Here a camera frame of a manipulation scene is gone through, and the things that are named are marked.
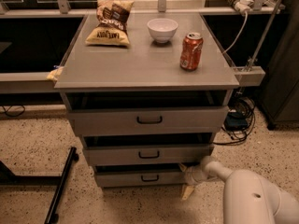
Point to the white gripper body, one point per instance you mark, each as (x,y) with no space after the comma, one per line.
(192,176)

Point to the grey bottom drawer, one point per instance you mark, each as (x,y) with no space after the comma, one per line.
(140,175)

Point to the grey drawer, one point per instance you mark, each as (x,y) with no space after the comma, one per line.
(140,175)
(112,122)
(137,155)

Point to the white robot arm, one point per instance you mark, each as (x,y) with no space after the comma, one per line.
(248,198)

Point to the grey middle drawer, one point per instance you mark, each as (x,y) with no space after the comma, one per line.
(137,155)

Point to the grey drawer cabinet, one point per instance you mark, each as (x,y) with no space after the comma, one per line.
(120,99)

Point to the grey top drawer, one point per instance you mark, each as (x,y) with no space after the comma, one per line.
(112,122)

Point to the dark grey cabinet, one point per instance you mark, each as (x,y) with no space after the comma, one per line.
(279,97)

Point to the orange soda can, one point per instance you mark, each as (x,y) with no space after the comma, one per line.
(191,51)

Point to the white ceramic bowl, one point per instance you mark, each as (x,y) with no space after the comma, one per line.
(162,30)

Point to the yellow tape scrap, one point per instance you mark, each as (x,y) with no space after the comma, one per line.
(55,74)

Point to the yellow brown chip bag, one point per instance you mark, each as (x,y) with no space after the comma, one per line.
(112,18)

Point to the white power strip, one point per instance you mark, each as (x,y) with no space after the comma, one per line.
(241,6)

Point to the black metal stand leg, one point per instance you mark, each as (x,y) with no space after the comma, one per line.
(8,178)

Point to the grey metal rail frame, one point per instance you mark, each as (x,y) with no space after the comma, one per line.
(28,81)

